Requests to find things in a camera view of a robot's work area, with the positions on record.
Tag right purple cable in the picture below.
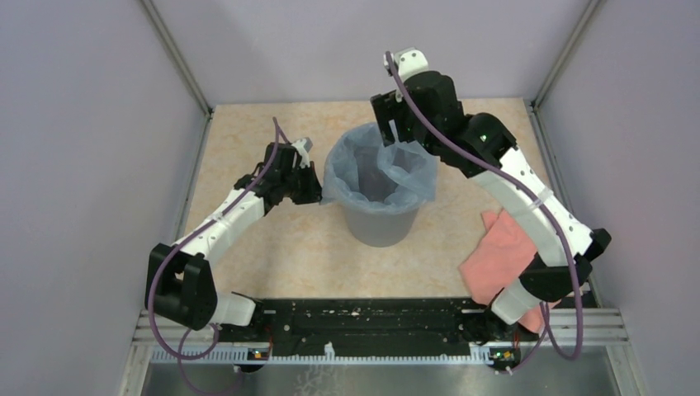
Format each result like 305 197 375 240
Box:
385 50 585 375

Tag purple cable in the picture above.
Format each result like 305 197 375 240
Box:
385 50 585 375
147 116 291 396

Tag left aluminium frame post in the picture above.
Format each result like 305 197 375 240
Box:
136 0 213 119

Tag blue plastic trash bag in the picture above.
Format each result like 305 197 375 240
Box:
321 123 438 215

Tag aluminium frame post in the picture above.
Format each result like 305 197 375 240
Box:
136 0 213 119
530 0 607 113

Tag grey slotted cable duct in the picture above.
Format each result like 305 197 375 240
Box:
184 344 494 365

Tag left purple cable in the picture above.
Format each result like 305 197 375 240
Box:
147 116 291 396

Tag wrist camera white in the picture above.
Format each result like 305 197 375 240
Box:
291 137 313 168
383 47 430 82

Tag right aluminium frame post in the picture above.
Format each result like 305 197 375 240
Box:
530 0 607 113

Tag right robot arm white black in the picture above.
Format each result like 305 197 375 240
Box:
370 71 611 340

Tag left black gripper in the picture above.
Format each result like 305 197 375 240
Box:
281 160 328 205

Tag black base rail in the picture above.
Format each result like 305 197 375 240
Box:
220 297 537 357

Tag pink cloth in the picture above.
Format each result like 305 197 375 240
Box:
458 210 537 305

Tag grey plastic trash bin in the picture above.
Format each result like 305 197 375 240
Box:
340 205 423 248

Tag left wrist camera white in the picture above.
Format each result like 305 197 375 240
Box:
291 137 313 168

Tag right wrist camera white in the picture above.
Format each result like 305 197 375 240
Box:
383 47 430 82

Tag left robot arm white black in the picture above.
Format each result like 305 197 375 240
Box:
144 138 322 341

